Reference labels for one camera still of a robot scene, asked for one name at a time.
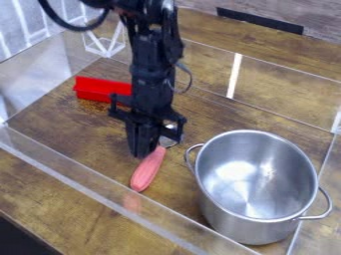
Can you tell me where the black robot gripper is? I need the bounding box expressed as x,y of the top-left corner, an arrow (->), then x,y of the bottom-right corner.
109,65 -> 185,158

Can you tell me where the pink handled metal spoon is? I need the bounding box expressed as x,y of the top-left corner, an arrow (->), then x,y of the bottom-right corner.
129,135 -> 176,192

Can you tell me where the stainless steel pot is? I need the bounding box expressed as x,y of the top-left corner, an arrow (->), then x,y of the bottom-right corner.
183,129 -> 330,245

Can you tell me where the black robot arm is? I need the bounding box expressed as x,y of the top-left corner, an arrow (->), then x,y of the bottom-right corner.
81,0 -> 185,158

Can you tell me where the red plastic block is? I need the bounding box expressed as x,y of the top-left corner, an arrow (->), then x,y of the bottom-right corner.
73,76 -> 132,103

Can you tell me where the clear acrylic barrier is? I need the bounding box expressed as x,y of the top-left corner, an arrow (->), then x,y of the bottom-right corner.
0,19 -> 341,255

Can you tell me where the black strip on wall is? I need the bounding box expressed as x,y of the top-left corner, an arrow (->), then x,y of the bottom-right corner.
215,7 -> 303,35

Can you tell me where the black cable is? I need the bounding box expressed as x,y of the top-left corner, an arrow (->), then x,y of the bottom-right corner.
37,0 -> 112,33

